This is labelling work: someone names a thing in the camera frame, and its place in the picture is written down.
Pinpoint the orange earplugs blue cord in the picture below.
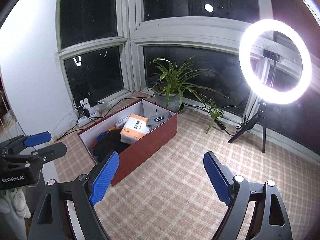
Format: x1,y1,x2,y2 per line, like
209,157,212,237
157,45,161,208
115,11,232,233
96,127,117,142

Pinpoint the black knit glove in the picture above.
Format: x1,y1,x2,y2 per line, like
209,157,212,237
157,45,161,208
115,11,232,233
93,129,130,163

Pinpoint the orange tissue pack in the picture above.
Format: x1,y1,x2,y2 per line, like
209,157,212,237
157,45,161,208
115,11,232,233
120,114,151,145

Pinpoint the grey wet wipe sachet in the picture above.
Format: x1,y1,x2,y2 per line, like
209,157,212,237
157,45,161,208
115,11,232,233
146,112,171,127

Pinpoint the blue face mask pack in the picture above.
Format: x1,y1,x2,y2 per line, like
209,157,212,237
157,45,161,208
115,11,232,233
115,116,129,129

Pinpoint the white gloved left hand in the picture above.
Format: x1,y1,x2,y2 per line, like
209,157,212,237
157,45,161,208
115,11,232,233
1,188,31,218

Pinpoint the white power strip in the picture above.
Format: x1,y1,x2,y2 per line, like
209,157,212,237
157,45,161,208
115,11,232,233
76,105,102,127

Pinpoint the red cardboard box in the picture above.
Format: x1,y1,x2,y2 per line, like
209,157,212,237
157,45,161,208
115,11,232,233
78,99,178,186

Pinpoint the black tripod stand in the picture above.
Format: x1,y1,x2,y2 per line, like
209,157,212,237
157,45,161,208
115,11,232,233
228,100,270,153

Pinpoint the small green plant shoot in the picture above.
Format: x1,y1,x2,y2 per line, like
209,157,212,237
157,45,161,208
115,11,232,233
199,95,240,134

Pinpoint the large potted green plant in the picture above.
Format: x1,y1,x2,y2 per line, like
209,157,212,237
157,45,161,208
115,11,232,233
151,55,222,112

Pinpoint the black webcam on window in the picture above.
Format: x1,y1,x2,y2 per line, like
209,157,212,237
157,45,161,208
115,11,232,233
263,49,280,62

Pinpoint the black inline cable switch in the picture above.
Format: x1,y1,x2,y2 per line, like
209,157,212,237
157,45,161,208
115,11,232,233
214,119,226,130

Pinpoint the white ring light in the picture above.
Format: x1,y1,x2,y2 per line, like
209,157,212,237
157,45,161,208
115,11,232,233
238,18,313,105

